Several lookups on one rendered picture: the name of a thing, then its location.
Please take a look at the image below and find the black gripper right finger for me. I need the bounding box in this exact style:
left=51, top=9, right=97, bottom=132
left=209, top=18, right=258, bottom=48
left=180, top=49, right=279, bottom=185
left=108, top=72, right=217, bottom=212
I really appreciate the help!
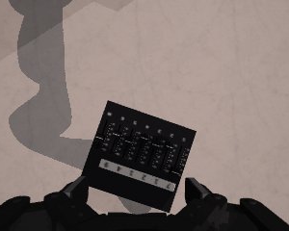
left=157, top=177, right=289, bottom=231

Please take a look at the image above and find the black lighting desk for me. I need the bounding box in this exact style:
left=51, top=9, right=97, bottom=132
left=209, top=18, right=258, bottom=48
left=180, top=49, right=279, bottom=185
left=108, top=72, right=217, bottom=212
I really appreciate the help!
left=81, top=100, right=197, bottom=213

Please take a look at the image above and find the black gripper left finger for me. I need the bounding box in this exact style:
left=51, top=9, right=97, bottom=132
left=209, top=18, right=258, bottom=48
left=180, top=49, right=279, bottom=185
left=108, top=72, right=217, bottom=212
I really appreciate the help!
left=0, top=176, right=118, bottom=231

